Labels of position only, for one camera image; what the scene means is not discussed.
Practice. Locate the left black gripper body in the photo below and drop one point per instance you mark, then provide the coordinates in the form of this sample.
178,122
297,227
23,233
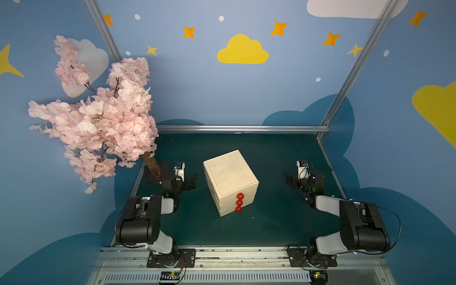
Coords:
187,183

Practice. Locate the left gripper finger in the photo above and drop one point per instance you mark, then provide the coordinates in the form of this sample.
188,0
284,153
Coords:
190,185
192,178

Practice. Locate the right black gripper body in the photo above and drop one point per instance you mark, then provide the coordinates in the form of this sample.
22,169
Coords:
294,181

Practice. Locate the cream drawer cabinet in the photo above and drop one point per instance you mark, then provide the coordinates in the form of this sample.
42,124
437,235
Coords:
226,172

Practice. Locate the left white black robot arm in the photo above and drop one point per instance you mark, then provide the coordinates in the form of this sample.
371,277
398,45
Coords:
139,224

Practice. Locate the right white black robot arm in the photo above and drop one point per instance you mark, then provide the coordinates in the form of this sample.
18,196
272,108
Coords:
361,226

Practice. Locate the pink cherry blossom tree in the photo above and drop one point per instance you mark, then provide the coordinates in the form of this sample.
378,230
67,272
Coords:
112,127

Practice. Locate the left green circuit board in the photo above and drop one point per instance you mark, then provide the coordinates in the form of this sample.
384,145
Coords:
170,277

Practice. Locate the right small circuit board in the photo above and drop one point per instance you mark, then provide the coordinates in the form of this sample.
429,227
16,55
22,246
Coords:
318,277

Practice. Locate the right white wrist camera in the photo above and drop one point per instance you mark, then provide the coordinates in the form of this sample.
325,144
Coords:
303,166

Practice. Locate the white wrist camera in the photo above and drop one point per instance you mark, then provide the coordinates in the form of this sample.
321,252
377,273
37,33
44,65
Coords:
179,170
303,166

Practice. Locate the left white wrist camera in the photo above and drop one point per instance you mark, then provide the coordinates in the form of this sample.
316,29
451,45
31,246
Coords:
179,170

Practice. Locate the dark tree base plate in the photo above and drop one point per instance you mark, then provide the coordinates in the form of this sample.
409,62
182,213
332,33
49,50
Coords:
155,177

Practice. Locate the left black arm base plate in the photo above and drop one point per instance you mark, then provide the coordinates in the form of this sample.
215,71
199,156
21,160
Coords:
182,258

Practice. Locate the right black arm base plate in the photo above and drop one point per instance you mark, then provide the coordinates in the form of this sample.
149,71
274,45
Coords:
299,257

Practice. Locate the aluminium front rail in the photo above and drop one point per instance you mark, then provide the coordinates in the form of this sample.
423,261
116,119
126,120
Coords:
236,266

